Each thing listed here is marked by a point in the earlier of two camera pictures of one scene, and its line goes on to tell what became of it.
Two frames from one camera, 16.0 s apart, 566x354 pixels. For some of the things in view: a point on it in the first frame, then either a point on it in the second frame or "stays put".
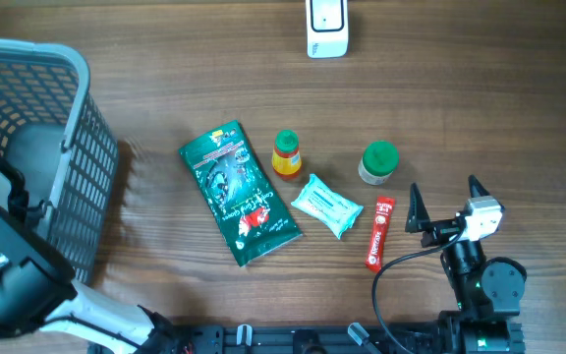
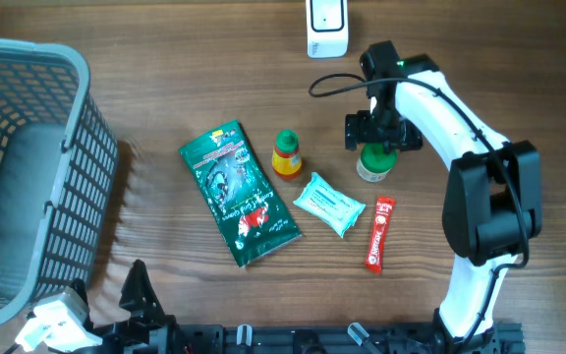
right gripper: (419, 218) to (358, 129)
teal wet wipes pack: (327, 206) stays put
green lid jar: (380, 158) stays put
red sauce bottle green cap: (286, 160) stays put
